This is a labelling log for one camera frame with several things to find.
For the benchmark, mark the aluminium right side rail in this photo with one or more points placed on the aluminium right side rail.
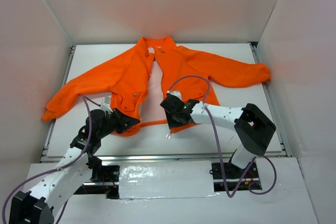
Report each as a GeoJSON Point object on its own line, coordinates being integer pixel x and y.
{"type": "Point", "coordinates": [266, 86]}

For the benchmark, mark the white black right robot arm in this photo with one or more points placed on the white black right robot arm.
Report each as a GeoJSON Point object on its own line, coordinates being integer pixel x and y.
{"type": "Point", "coordinates": [254, 129]}

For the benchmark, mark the orange zip-up jacket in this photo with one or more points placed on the orange zip-up jacket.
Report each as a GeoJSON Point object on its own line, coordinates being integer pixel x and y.
{"type": "Point", "coordinates": [127, 75]}

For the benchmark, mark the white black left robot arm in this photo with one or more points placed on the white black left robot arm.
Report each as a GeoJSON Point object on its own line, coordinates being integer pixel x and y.
{"type": "Point", "coordinates": [42, 202]}

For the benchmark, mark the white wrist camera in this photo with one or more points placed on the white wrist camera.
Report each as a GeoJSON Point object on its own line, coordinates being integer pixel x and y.
{"type": "Point", "coordinates": [105, 104]}
{"type": "Point", "coordinates": [175, 93]}

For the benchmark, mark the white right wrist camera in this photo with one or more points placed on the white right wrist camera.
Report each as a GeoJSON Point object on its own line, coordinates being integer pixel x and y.
{"type": "Point", "coordinates": [175, 93]}

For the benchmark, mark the silver zipper pull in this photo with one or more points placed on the silver zipper pull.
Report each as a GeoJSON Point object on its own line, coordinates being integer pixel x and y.
{"type": "Point", "coordinates": [169, 134]}

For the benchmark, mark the silver aluminium front rail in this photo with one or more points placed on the silver aluminium front rail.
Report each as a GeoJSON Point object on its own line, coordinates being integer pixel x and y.
{"type": "Point", "coordinates": [157, 158]}

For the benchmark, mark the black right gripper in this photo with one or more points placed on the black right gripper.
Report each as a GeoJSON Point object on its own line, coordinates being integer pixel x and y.
{"type": "Point", "coordinates": [171, 120]}

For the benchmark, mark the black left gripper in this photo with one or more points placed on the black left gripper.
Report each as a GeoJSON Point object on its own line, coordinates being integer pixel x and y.
{"type": "Point", "coordinates": [122, 121]}

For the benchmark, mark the white centre cover panel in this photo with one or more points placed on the white centre cover panel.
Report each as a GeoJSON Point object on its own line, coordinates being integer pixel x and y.
{"type": "Point", "coordinates": [155, 180]}

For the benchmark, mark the aluminium left side rail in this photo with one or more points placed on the aluminium left side rail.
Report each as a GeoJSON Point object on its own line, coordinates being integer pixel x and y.
{"type": "Point", "coordinates": [53, 108]}

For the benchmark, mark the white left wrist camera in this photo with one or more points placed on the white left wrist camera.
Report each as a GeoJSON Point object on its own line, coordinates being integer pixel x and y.
{"type": "Point", "coordinates": [105, 104]}

